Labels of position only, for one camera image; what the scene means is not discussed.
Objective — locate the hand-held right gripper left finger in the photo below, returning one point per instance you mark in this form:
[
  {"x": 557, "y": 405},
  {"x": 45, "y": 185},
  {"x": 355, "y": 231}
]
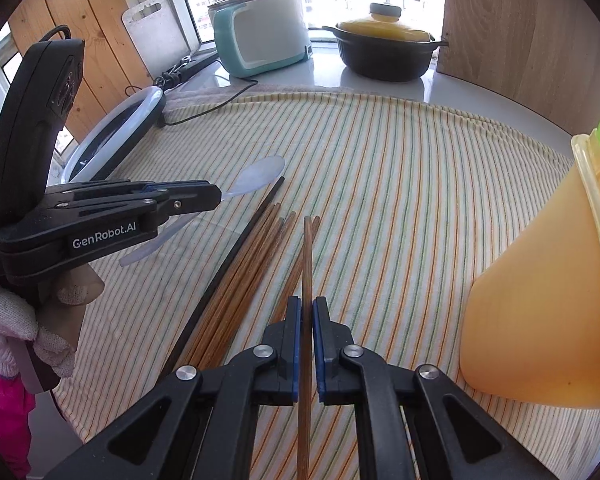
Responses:
[{"x": 294, "y": 345}]

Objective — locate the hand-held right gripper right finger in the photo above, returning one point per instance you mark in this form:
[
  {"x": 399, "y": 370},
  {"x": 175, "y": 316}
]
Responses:
[{"x": 320, "y": 350}]

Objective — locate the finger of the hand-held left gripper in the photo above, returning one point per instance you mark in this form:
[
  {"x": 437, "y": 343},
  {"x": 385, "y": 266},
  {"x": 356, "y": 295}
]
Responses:
[
  {"x": 190, "y": 200},
  {"x": 130, "y": 186}
]

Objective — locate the translucent plastic spoon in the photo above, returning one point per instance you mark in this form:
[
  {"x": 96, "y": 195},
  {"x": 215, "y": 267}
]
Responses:
[{"x": 260, "y": 175}]

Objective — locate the brown wooden chopstick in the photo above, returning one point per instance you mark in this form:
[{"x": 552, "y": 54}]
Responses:
[
  {"x": 307, "y": 270},
  {"x": 240, "y": 265},
  {"x": 302, "y": 255},
  {"x": 252, "y": 265},
  {"x": 275, "y": 250}
]

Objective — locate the black chopstick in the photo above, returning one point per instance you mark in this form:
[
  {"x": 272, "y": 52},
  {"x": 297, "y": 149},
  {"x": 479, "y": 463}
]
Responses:
[{"x": 230, "y": 270}]

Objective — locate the yellow plastic container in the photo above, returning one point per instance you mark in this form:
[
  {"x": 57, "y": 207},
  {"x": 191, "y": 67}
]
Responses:
[{"x": 540, "y": 300}]

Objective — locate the person's left forearm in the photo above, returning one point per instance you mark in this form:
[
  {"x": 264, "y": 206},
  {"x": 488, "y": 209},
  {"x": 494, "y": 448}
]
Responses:
[{"x": 0, "y": 420}]

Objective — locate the person's left hand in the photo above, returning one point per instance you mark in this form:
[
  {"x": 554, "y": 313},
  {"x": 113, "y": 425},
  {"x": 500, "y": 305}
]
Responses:
[{"x": 10, "y": 325}]

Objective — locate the orange wooden plank board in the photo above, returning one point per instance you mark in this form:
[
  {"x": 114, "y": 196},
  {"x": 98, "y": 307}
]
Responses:
[{"x": 95, "y": 20}]

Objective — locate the black power strip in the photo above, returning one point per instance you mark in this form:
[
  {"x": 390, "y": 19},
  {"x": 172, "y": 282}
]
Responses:
[{"x": 190, "y": 67}]

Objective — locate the white plastic cutting board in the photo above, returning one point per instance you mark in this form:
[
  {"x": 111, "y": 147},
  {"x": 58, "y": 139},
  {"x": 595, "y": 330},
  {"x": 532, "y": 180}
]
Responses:
[{"x": 155, "y": 45}]

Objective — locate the striped cloth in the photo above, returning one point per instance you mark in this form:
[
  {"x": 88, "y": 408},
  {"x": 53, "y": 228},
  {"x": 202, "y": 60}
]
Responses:
[{"x": 405, "y": 210}]

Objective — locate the teal and white rice cooker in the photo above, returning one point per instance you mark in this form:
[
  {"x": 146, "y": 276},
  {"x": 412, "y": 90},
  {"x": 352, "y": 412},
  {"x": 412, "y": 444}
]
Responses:
[{"x": 270, "y": 30}]

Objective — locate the black pot with yellow lid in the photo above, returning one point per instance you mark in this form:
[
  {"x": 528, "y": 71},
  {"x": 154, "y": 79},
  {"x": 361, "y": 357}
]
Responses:
[{"x": 385, "y": 60}]

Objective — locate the light wooden board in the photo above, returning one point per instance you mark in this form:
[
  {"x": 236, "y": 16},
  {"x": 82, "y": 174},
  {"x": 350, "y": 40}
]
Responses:
[{"x": 520, "y": 35}]

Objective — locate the white window frame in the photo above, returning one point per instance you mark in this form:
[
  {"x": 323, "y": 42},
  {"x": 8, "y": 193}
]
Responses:
[{"x": 177, "y": 10}]

